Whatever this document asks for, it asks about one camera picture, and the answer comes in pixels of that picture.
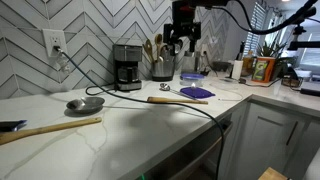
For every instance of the white wall outlet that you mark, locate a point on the white wall outlet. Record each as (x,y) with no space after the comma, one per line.
(54,38)

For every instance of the amber bottle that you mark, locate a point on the amber bottle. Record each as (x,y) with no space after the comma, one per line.
(247,63)

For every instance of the white paper towel roll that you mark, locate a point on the white paper towel roll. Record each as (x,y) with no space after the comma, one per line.
(237,69)

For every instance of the glass electric kettle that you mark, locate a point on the glass electric kettle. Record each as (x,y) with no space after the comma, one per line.
(191,62)

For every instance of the green potted plant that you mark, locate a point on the green potted plant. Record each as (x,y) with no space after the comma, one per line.
(275,49)

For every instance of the purple plastic plate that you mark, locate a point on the purple plastic plate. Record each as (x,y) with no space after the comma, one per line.
(196,92)

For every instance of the wooden spoon in holder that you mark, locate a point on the wooden spoon in holder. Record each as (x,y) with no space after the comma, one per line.
(148,49)
(158,41)

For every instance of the clear container purple lid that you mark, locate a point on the clear container purple lid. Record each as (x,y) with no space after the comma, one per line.
(189,79)

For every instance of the long wooden spoon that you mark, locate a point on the long wooden spoon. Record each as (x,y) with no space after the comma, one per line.
(13,136)

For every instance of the steel utensil holder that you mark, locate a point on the steel utensil holder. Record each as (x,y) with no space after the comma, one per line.
(163,71)

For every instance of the metal ladle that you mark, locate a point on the metal ladle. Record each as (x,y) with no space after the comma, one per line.
(166,87)

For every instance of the steel dishwasher front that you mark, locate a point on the steel dishwasher front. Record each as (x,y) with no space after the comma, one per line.
(184,162)

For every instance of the black steel coffee maker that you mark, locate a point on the black steel coffee maker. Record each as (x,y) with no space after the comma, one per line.
(126,59)

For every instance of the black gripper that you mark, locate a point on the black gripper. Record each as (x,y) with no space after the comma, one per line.
(183,25)

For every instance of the blue black object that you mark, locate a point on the blue black object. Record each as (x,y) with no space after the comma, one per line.
(11,126)

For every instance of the grey cabinet door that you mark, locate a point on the grey cabinet door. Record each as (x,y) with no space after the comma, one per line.
(268,139)

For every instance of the wooden spatula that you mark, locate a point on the wooden spatula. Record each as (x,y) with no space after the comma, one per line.
(168,100)

